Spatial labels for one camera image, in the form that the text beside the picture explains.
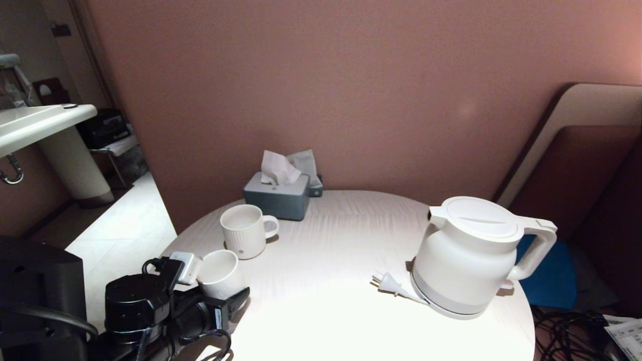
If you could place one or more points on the beige rounded board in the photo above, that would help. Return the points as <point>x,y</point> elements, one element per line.
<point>587,105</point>

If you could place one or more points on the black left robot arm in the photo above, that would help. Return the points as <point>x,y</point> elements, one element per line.
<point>40,281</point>

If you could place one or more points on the white paper packet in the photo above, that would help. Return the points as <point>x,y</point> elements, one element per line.
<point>307,164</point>

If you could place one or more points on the white electric kettle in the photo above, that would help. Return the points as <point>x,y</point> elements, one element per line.
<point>466,260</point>

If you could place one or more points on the chrome drain pipe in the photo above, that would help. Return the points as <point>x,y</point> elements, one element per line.
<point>18,174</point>

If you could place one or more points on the grey plastic bag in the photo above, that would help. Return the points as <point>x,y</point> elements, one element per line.
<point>133,164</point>

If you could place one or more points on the smooth white cup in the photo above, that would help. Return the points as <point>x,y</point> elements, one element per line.
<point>223,276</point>

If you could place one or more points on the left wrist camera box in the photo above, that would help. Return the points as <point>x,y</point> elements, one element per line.
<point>186,268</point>

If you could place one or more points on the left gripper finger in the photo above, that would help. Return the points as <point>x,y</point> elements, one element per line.
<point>225,308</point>

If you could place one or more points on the grey-blue tissue box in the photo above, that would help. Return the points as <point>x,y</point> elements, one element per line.
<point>276,201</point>

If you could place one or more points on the beige sink pedestal column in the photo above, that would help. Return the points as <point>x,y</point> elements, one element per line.
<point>75,165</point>

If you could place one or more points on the white sink basin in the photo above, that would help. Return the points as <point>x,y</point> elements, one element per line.
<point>30,126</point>

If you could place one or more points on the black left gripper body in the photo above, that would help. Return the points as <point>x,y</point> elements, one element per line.
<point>135,306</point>

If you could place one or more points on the round white kettle base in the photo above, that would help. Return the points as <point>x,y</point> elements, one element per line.
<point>449,315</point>

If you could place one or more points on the dark wall sign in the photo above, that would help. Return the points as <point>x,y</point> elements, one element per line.
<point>60,30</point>

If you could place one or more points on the small grey holder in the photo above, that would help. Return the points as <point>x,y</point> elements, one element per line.
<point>316,191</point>

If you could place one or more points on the printed paper sheet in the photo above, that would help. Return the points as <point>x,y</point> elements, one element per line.
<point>627,336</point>

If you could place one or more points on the white tissue sheet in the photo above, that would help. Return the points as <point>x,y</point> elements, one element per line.
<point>276,169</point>

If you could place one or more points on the metal-legged stool shelf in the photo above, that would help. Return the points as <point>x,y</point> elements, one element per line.
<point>120,145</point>

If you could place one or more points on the brown wooden holder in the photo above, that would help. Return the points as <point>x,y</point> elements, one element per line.
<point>55,96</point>

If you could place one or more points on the black box device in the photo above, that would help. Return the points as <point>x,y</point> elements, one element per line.
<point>103,129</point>

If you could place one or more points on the grey faucet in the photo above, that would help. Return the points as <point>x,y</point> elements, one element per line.
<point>7,60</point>

